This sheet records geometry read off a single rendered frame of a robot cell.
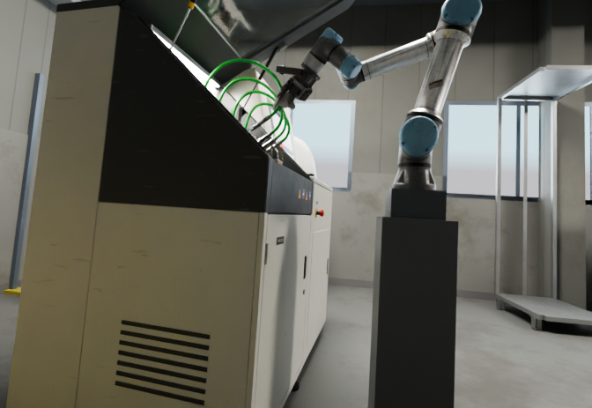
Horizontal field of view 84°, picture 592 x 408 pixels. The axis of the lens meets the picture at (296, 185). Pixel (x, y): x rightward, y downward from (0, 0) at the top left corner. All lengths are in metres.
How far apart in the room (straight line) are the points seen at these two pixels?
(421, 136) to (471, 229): 3.01
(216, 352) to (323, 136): 3.19
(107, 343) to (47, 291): 0.29
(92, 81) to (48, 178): 0.37
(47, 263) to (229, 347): 0.70
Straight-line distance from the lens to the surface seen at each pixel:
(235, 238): 0.97
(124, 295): 1.19
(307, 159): 3.01
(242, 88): 1.86
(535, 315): 3.32
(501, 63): 4.54
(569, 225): 4.19
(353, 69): 1.23
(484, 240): 4.10
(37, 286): 1.44
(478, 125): 4.20
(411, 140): 1.10
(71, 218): 1.33
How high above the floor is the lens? 0.80
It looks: 5 degrees up
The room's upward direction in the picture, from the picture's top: 4 degrees clockwise
